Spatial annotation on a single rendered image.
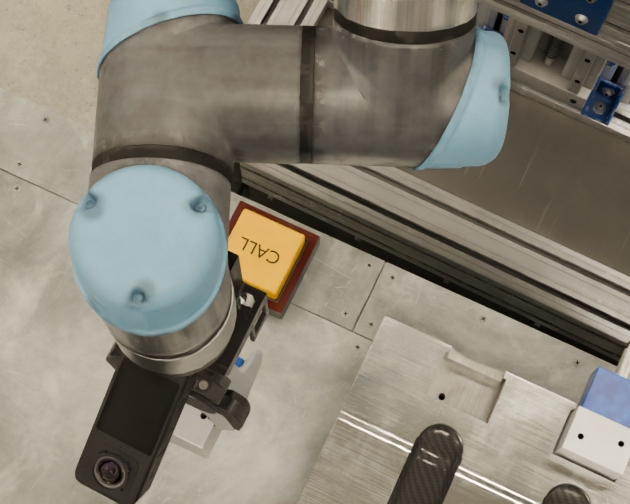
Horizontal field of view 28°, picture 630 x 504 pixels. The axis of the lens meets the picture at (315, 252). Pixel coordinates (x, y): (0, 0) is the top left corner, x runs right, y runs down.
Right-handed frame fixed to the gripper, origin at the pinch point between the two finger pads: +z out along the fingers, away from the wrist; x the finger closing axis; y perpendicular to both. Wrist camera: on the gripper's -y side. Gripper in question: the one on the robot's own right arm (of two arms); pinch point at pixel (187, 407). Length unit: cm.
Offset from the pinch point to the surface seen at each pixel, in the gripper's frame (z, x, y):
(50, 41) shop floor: 95, 64, 56
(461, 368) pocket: 8.7, -17.4, 13.6
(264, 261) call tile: 11.3, 1.6, 15.6
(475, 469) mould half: 6.0, -21.5, 6.1
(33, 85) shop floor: 95, 62, 48
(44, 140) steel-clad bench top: 15.1, 25.7, 18.3
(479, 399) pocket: 8.7, -19.8, 11.9
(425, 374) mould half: 6.0, -15.0, 11.3
